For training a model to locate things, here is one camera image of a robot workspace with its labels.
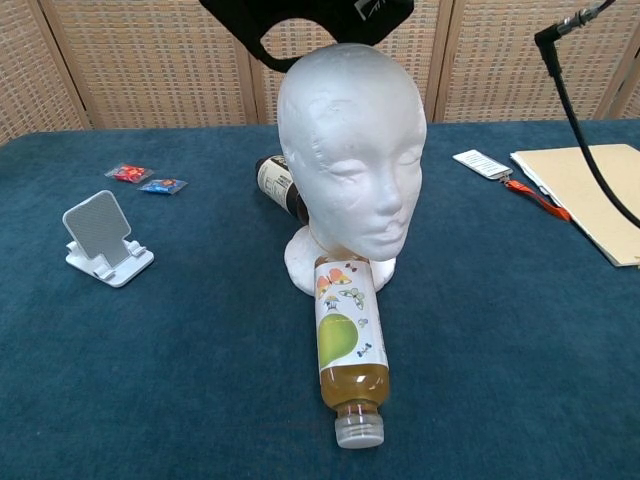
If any tea bottle with apple label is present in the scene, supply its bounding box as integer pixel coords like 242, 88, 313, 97
313, 253, 391, 450

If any wicker folding screen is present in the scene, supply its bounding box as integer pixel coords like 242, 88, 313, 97
0, 0, 640, 146

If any orange lanyard strap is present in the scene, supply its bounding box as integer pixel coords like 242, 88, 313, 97
499, 175, 572, 222

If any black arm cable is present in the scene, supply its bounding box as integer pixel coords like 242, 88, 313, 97
534, 0, 640, 229

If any white foam mannequin head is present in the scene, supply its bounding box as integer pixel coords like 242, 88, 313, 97
277, 41, 429, 296

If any white badge card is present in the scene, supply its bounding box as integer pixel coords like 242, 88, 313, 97
452, 149, 515, 180

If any black baseball cap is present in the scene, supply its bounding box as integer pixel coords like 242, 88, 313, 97
198, 0, 416, 73

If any blue candy packet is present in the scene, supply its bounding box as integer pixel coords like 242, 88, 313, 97
136, 177, 189, 196

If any red candy packet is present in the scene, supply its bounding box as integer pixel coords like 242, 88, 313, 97
104, 162, 155, 184

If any blue felt table cover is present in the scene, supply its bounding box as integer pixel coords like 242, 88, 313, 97
0, 119, 640, 480

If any white phone stand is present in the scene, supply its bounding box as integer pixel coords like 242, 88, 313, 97
62, 189, 156, 289

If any beige paper folder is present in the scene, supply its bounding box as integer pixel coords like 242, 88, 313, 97
509, 143, 640, 269

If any dark bottle with white label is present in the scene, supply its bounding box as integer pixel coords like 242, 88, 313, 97
255, 154, 312, 225

